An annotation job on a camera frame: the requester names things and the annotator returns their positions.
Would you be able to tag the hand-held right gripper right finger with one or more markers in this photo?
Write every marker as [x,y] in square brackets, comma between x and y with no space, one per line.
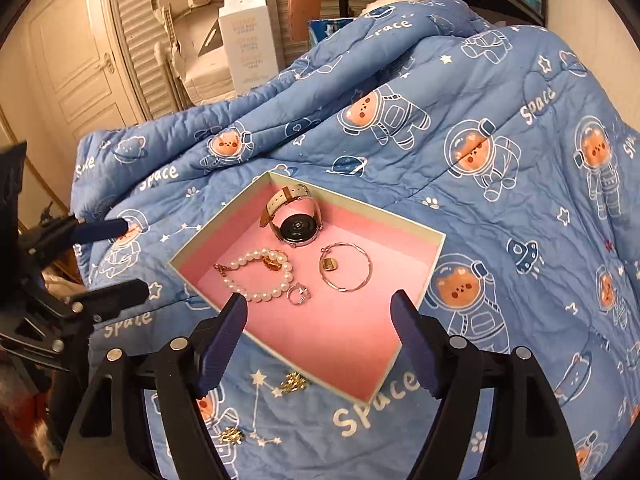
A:
[417,345]

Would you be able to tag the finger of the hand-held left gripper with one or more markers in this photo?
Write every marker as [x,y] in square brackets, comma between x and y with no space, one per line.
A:
[120,295]
[100,230]

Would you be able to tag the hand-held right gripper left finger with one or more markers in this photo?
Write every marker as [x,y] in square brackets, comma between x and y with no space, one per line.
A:
[222,345]

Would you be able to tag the gold snowflake earring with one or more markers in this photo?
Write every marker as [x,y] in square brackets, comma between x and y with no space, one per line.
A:
[294,382]
[231,436]

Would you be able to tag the thin bangle with gold charm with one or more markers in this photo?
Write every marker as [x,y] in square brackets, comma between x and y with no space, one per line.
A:
[367,272]

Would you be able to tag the pale green box pink inside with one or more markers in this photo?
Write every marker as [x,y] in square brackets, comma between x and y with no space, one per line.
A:
[330,320]

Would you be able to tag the white panel door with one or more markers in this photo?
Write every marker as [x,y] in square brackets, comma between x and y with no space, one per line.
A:
[80,60]

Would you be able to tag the white baby high chair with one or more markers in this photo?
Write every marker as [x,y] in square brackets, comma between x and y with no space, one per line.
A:
[195,60]

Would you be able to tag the louvered closet door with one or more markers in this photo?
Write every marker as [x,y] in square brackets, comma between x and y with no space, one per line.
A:
[135,20]

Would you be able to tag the blue printed blanket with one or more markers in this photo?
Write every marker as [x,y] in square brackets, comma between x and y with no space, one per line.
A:
[450,110]

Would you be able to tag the tall white carton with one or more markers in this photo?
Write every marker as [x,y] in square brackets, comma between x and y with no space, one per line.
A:
[250,40]

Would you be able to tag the blue tissue pack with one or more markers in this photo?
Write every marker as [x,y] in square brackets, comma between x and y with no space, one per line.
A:
[330,30]

